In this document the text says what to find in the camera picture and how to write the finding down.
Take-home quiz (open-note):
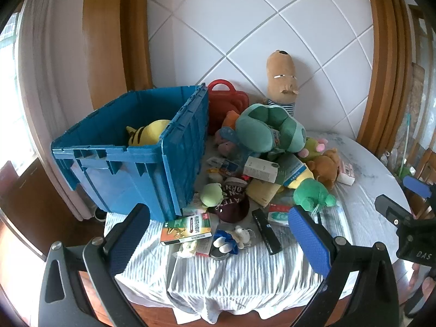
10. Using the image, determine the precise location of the blue white plush keychain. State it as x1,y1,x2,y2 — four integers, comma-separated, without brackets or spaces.
211,225,255,261

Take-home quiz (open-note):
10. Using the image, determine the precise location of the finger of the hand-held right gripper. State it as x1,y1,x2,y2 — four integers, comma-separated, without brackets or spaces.
375,194,413,225
403,176,431,199

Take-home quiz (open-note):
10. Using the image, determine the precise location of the large teal turtle plush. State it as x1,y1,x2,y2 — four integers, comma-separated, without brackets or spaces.
235,103,307,154

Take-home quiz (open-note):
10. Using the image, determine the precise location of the white grey medicine box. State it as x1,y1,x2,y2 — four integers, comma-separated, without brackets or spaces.
243,156,279,183

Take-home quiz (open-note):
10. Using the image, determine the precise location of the brown teddy bear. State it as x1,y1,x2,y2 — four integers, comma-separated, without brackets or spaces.
307,148,341,189

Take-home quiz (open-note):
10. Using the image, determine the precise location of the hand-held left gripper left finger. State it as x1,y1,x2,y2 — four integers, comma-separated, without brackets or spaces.
38,203,151,327

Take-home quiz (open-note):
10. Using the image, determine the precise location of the red plastic carry case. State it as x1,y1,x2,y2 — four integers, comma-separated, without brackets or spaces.
207,79,249,135

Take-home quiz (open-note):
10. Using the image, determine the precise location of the blue plastic crate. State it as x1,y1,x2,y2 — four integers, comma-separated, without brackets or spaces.
51,83,209,222

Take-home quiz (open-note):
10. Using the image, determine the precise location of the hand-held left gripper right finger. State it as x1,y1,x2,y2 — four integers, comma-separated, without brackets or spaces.
288,205,400,327

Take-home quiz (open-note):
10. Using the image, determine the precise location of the pink white small box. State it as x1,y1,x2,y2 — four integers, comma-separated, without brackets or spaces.
337,160,355,185

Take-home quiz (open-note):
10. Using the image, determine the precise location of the green orange medicine box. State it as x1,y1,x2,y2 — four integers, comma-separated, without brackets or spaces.
161,213,213,246

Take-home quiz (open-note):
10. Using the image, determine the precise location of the wooden chair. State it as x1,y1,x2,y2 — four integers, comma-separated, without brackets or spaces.
390,3,436,219

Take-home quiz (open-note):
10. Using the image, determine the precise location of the white striped tablecloth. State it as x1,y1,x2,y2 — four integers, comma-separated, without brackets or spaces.
104,131,411,325

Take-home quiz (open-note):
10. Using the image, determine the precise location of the green frog plush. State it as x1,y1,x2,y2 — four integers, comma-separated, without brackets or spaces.
293,178,337,212

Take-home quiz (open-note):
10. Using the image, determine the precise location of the white teal box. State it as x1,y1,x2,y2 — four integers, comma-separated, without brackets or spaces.
267,211,291,226

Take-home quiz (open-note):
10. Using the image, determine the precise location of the yellow striped tiger plush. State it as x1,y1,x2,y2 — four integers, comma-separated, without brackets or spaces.
126,119,172,147

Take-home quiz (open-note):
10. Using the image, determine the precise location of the person's right hand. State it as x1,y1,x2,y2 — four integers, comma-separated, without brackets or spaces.
410,262,436,300

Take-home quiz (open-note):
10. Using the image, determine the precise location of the small cream toy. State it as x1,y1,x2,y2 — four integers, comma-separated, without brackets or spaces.
177,240,199,258

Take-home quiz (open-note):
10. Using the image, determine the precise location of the green white blue box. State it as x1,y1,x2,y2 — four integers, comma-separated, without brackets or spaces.
276,153,309,188

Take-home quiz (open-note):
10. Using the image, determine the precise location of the wooden door frame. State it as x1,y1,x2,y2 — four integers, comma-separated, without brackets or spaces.
356,0,423,150
83,0,153,111

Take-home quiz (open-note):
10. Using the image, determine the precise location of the brown dog plush striped shirt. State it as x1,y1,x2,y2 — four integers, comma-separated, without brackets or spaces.
265,50,300,118

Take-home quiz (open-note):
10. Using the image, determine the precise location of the small round green plush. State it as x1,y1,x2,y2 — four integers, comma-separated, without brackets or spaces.
200,183,225,209

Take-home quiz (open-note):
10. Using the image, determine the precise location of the flat pink white box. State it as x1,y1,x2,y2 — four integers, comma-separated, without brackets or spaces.
182,193,209,217

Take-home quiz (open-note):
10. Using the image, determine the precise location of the dark brown cabinet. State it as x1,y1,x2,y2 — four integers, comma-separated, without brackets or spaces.
0,158,87,263

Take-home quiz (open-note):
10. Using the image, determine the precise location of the yellow-green plush with pink ears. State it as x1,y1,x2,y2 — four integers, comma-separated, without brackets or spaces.
298,137,328,161

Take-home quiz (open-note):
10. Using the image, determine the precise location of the long black box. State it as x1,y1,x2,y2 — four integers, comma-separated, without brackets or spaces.
251,208,281,255

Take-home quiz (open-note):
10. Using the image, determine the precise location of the pale yellow box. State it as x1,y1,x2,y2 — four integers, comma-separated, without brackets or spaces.
246,178,283,207

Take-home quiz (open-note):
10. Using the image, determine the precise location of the white curtain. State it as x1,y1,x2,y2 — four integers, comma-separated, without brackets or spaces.
17,0,100,222

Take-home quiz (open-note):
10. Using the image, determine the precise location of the dark brown lettered plush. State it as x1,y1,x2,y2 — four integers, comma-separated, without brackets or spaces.
214,177,250,222

